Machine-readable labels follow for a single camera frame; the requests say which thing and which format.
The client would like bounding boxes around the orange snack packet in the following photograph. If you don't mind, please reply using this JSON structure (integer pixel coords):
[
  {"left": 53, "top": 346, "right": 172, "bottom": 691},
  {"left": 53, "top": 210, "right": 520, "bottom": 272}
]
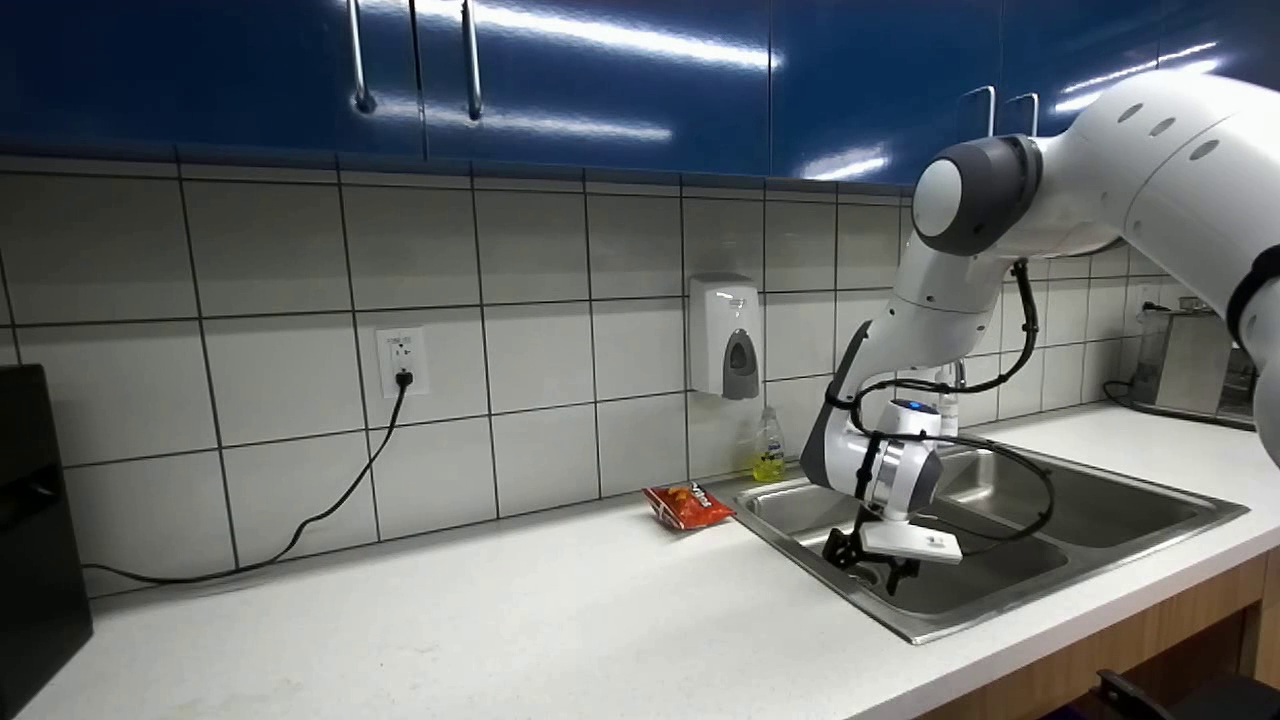
[{"left": 639, "top": 480, "right": 734, "bottom": 535}]

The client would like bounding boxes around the stainless steel double sink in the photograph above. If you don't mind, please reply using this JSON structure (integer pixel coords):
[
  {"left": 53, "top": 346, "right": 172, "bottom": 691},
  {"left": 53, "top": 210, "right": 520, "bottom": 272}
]
[{"left": 717, "top": 439, "right": 1251, "bottom": 648}]

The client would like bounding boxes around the black microwave oven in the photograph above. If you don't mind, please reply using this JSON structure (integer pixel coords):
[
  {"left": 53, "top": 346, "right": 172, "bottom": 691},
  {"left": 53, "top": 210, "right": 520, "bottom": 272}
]
[{"left": 0, "top": 358, "right": 97, "bottom": 716}]

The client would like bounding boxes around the black power cord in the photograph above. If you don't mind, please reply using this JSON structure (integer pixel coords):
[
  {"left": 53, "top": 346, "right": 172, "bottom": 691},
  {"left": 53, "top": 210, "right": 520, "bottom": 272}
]
[{"left": 78, "top": 372, "right": 415, "bottom": 590}]

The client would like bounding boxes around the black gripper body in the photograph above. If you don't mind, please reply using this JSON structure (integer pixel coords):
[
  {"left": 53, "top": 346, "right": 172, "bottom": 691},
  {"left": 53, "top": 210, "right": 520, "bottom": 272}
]
[{"left": 820, "top": 519, "right": 886, "bottom": 573}]

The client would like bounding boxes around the white wall power outlet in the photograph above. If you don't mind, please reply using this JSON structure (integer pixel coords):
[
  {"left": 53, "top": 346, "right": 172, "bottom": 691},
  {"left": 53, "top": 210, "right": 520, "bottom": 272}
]
[{"left": 377, "top": 325, "right": 433, "bottom": 397}]

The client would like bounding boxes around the black chair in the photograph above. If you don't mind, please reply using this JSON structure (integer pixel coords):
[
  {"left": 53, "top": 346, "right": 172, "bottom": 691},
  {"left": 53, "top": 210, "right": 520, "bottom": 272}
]
[{"left": 1091, "top": 665, "right": 1280, "bottom": 720}]

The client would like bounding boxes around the white wall soap dispenser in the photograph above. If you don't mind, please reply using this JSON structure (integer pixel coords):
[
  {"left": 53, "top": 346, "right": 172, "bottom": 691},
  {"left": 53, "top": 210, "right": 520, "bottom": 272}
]
[{"left": 687, "top": 274, "right": 766, "bottom": 403}]

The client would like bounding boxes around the wooden base cabinet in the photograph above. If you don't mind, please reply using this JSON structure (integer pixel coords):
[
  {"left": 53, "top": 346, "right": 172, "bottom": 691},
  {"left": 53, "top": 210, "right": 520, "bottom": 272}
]
[{"left": 922, "top": 551, "right": 1280, "bottom": 720}]

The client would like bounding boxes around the stainless steel countertop appliance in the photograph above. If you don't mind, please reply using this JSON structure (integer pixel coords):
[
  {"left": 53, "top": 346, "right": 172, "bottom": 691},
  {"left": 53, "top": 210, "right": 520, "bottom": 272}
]
[{"left": 1128, "top": 300, "right": 1261, "bottom": 429}]

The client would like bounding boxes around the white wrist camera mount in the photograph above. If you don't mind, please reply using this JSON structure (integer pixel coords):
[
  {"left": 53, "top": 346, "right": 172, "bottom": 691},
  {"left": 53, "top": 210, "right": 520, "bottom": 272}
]
[{"left": 858, "top": 508, "right": 968, "bottom": 568}]

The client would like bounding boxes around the yellow-green dish soap bottle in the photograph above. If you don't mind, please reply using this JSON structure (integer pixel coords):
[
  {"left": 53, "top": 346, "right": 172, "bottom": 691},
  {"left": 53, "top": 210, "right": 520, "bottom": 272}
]
[{"left": 744, "top": 403, "right": 793, "bottom": 487}]

